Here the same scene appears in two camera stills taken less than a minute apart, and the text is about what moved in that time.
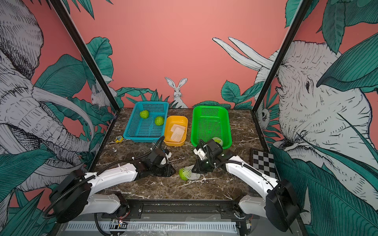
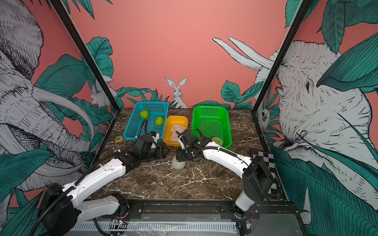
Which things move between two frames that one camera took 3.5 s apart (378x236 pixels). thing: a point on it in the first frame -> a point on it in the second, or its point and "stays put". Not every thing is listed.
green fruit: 218,140 stays put
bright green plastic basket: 210,121 stays put
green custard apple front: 218,140 stays put
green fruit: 186,173 -> 176,164
